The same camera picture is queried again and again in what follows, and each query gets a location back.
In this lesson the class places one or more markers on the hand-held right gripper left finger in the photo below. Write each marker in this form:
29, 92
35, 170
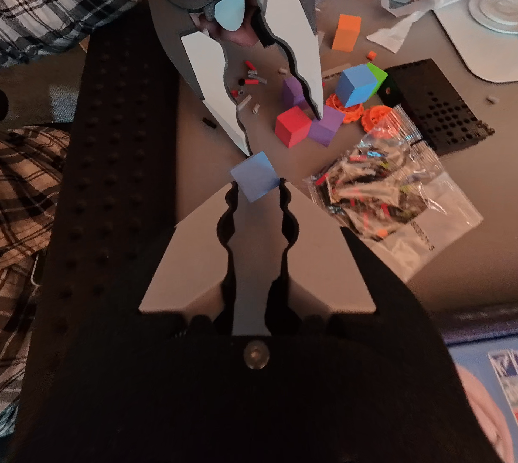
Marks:
186, 268

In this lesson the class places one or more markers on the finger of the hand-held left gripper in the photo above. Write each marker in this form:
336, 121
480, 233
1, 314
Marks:
295, 26
206, 66

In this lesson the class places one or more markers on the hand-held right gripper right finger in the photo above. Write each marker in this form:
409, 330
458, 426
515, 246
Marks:
327, 268

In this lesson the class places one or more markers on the orange foam cube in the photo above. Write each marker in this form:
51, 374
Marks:
346, 32

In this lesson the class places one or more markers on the grey plastic beam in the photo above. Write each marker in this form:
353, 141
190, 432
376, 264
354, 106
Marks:
336, 70

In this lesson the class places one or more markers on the green foam cube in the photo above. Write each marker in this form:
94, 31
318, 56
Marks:
377, 78

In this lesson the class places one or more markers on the red foam cube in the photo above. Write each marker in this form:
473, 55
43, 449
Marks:
292, 127

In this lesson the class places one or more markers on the person's left hand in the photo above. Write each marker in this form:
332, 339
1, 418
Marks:
238, 37

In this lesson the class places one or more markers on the grey axle rod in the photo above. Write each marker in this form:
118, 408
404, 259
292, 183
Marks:
244, 102

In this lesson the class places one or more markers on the grey ribbed pin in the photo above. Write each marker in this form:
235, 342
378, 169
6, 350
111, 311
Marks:
261, 79

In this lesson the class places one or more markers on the black connector block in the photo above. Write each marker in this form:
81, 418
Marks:
208, 123

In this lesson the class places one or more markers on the small clear bag of parts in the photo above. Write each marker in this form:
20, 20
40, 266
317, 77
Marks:
384, 196

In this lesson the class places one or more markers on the orange gear stack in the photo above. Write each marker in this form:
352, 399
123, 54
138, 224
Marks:
344, 111

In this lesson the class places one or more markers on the dark perforated panel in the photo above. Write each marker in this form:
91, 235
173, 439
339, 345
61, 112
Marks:
121, 147

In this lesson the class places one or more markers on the black perforated control box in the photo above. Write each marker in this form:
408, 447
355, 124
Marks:
437, 107

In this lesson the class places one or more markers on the dark plaid cloth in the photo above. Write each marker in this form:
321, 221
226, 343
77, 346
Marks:
24, 196

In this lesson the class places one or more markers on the white metal stand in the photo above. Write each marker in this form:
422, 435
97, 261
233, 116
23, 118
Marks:
485, 50

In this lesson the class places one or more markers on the blue printed kit box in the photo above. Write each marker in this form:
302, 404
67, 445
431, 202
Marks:
485, 390

